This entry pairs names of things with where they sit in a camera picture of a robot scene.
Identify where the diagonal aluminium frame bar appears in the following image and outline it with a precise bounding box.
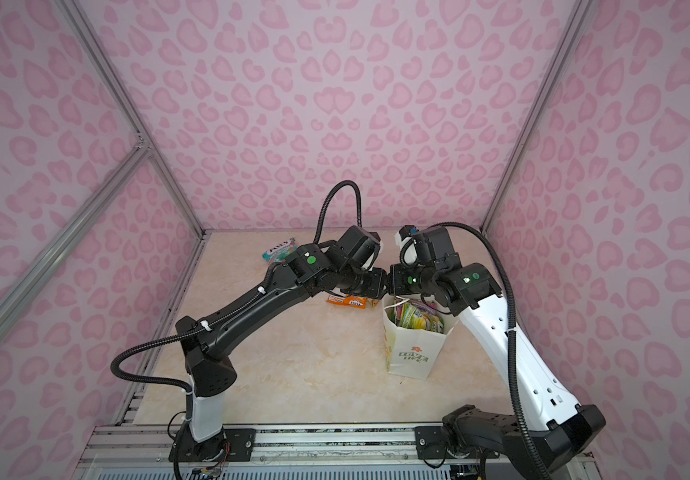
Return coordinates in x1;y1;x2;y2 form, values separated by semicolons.
0;141;150;343

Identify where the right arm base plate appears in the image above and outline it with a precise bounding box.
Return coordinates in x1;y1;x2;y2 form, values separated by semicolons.
414;425;452;465

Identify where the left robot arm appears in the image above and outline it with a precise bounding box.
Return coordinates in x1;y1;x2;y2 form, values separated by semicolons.
110;180;388;444

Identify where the aluminium mounting rail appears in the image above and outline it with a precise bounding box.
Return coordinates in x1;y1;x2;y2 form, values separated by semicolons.
74;421;604;480

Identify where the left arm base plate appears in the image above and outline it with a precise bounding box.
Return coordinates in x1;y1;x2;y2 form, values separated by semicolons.
169;426;257;463

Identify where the orange candy bag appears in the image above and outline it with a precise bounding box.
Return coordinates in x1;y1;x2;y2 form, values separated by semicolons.
326;291;379;310

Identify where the lime Fox's candy bag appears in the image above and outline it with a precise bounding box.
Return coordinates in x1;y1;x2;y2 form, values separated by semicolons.
393;300;445;333

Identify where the teal Fox's candy bag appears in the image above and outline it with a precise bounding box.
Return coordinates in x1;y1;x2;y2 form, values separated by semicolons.
262;238;297;264

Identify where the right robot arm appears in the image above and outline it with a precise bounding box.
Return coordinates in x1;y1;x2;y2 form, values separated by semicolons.
388;222;606;479

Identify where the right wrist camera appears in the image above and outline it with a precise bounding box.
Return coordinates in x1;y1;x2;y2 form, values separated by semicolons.
396;225;428;256

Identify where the white illustrated paper bag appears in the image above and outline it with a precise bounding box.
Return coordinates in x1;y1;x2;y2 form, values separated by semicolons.
382;295;457;380

